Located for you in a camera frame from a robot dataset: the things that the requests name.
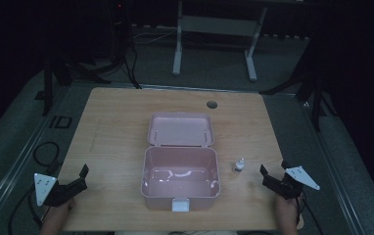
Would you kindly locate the black metal stand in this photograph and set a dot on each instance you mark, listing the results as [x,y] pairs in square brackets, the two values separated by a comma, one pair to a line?
[315,94]
[48,91]

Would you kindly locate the person's left hand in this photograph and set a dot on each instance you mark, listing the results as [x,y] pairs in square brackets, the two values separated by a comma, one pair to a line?
[66,204]

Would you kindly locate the metal floor rail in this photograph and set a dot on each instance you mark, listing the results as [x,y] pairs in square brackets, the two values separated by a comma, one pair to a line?
[335,176]
[15,169]

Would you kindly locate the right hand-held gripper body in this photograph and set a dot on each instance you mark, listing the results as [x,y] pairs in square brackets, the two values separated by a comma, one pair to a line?
[291,184]

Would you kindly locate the white metal desk frame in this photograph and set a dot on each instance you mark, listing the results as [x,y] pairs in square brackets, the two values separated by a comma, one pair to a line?
[217,26]

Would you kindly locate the black computer tower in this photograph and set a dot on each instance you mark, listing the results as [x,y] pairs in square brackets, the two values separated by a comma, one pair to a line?
[119,29]

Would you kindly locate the small white dropper bottle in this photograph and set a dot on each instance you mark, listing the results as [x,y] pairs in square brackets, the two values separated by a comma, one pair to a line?
[239,165]

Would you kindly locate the person's right hand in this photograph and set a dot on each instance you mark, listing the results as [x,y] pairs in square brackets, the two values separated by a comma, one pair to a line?
[286,205]

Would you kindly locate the black floor bracket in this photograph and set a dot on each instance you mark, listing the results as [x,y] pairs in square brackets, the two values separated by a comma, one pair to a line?
[61,122]

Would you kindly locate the pink plastic storage box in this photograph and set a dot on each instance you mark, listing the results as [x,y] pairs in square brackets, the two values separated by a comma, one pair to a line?
[180,163]

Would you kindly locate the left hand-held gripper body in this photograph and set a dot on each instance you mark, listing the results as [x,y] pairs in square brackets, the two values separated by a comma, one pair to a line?
[49,192]

